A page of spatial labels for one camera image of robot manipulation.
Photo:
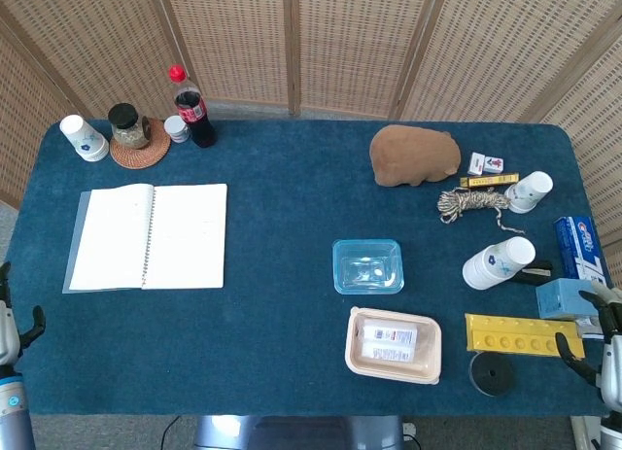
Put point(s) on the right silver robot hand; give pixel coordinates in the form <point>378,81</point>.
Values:
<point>605,343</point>

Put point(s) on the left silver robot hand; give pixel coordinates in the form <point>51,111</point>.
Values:
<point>12,319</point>

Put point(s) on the white spiral notebook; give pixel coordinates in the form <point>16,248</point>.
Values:
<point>150,238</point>

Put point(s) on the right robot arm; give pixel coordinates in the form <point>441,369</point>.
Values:
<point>610,430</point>

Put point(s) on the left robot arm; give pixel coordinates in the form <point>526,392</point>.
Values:
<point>14,411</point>

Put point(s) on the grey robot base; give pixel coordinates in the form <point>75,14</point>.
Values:
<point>299,431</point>

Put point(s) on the light blue small box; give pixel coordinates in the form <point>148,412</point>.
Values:
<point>561,298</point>

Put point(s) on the yellow plastic hole block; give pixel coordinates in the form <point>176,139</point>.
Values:
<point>515,335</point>

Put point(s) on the blue toothpaste box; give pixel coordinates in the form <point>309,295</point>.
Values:
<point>580,248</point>

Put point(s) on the black stapler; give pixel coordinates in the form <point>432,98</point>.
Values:
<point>534,271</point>

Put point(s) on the black tape roll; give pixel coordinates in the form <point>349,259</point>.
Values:
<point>492,373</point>

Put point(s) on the large paper cup stack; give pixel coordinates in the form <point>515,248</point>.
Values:
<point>498,264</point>

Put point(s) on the small paper cup stack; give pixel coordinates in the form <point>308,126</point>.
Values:
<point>529,190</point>

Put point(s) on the paper cup stack blue flower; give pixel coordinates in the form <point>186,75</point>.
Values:
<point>85,139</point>

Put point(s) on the yellow black narrow box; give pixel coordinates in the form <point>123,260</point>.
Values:
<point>488,180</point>

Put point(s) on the mahjong tile red print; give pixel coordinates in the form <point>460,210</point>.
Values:
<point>494,164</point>

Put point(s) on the beige takeaway tray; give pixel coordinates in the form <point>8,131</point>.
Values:
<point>393,345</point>

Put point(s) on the round woven rattan coaster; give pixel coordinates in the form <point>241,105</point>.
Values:
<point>146,151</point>

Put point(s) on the white medicine box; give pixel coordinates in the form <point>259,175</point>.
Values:
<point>389,343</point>

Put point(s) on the glass jar black lid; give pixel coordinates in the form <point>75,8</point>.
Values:
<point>127,127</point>

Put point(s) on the clear blue plastic container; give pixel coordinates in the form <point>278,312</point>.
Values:
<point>368,266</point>

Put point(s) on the small white lidded jar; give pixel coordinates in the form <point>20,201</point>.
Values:
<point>177,128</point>

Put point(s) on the brown plush capybara toy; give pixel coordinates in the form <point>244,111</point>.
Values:
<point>413,153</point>

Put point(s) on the cola bottle red cap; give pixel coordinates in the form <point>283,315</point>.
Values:
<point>193,110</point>

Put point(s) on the folding bamboo screen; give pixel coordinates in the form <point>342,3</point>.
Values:
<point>311,46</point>

